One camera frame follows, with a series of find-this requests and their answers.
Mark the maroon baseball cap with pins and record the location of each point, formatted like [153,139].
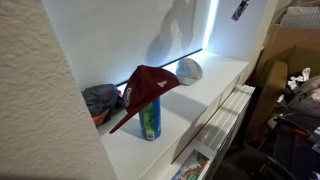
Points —
[146,83]

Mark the green blue drink can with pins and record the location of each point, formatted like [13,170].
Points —
[151,123]

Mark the light grey baseball cap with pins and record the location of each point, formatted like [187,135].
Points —
[190,68]

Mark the white glue bottle red tip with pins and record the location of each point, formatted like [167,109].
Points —
[240,10]

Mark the black window blind bar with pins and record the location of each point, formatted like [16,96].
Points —
[186,56]

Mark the grey crumpled cloth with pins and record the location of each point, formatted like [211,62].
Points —
[100,98]

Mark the white slatted radiator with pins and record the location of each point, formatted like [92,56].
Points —
[226,116]

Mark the brown cardboard box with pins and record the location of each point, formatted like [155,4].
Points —
[300,50]

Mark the white crumpled cloth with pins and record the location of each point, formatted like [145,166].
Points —
[305,73]

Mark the grey striped panel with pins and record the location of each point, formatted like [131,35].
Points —
[303,16]

